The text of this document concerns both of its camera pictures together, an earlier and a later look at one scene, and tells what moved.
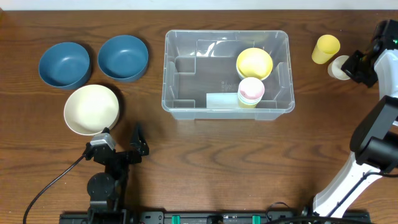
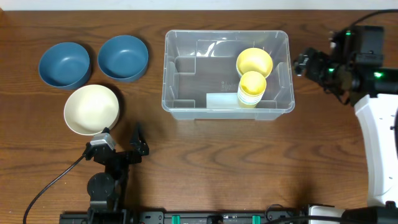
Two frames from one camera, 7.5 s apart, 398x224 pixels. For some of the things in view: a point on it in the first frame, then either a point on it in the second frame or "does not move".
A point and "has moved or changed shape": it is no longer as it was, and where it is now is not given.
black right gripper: [359, 71] -> [306, 65]
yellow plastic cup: [326, 48] has moved or changed shape
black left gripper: [121, 156] does not move
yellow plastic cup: [240, 105] does not move
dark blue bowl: [64, 65] does not move
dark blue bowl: [123, 58] does not move
